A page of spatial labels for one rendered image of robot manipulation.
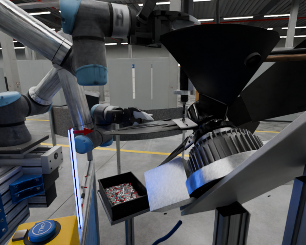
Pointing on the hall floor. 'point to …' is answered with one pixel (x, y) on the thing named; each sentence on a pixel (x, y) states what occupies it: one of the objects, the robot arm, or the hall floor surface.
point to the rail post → (96, 210)
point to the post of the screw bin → (129, 232)
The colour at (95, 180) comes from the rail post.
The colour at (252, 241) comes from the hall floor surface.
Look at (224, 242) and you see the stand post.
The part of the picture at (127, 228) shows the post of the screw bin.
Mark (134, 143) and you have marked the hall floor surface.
